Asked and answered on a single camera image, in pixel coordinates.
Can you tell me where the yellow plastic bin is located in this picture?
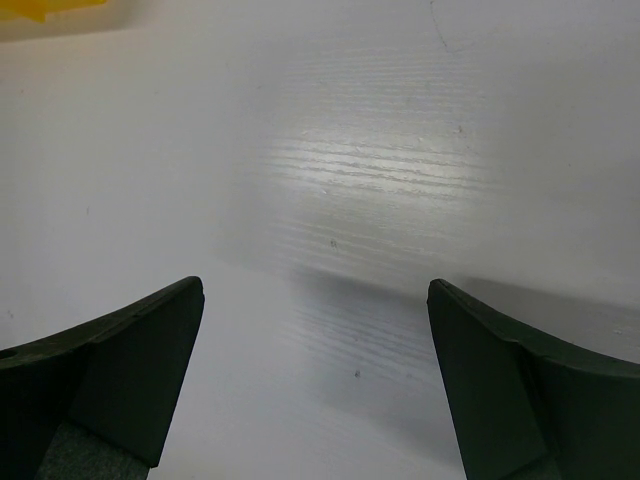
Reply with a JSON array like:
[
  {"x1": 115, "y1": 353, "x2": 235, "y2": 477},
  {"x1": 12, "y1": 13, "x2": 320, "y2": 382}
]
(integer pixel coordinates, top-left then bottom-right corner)
[{"x1": 0, "y1": 0, "x2": 107, "y2": 23}]

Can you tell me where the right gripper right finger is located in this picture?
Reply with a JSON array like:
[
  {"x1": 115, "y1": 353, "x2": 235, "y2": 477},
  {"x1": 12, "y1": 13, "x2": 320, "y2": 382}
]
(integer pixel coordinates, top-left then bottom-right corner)
[{"x1": 427, "y1": 279, "x2": 639, "y2": 479}]

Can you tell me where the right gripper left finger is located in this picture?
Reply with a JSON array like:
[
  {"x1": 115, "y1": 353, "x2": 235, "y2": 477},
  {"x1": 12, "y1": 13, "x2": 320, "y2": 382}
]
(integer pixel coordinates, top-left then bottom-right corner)
[{"x1": 1, "y1": 276, "x2": 204, "y2": 479}]

